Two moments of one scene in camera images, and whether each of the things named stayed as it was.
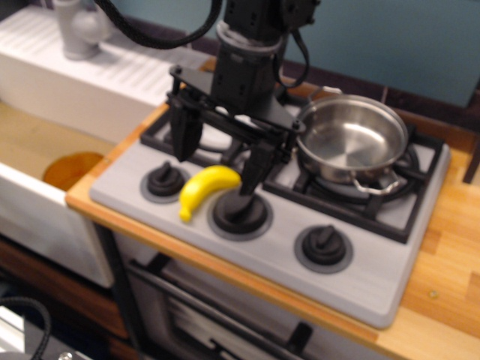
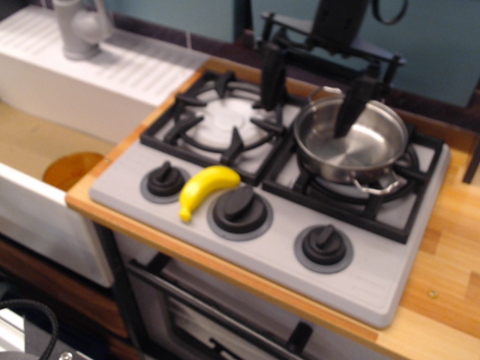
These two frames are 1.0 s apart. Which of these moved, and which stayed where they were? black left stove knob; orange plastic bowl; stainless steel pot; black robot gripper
Moved: black robot gripper
Stayed: stainless steel pot; orange plastic bowl; black left stove knob
